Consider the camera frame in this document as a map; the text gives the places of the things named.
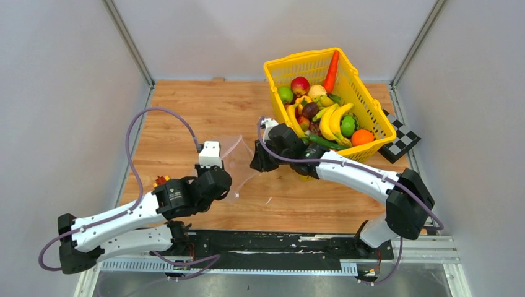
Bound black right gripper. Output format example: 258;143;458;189
251;137;292;173

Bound clear zip top bag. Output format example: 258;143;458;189
217;135;260;203

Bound yellow banana bunch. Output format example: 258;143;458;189
319;103;354;147

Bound beige lemon fruit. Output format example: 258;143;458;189
307;84;327;99

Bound yellow plastic basket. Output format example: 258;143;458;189
263;48;396;163

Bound orange fruit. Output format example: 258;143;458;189
350;129;375;147

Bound orange carrot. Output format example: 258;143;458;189
323;50;340;93

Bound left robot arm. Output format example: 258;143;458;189
57;166;232;275

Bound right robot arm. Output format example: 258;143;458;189
250;117;435;259

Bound red green toy block car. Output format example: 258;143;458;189
153;176;170;188

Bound green cucumber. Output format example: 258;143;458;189
301;134;346;151

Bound small red peach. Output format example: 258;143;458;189
297;116;310;132

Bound purple grapes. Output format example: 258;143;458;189
308;121;323;137

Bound dark purple passion fruit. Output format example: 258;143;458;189
302;102;319;119

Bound green apple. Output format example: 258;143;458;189
277;85;295;105

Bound yellow bell pepper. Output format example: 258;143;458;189
295;95;312;113

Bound red apple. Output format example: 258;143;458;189
290;76;310;97

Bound small watermelon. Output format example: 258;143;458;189
340;114;359;138

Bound checkerboard calibration board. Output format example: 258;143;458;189
378;110;422;164

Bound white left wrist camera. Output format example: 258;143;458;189
199;141;223;169

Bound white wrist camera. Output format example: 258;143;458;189
259;117;279;142
199;141;223;169

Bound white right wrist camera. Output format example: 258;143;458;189
259;117;279;142

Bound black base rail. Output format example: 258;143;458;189
161;230;394;272

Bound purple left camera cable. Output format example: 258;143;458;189
38;107;204;272

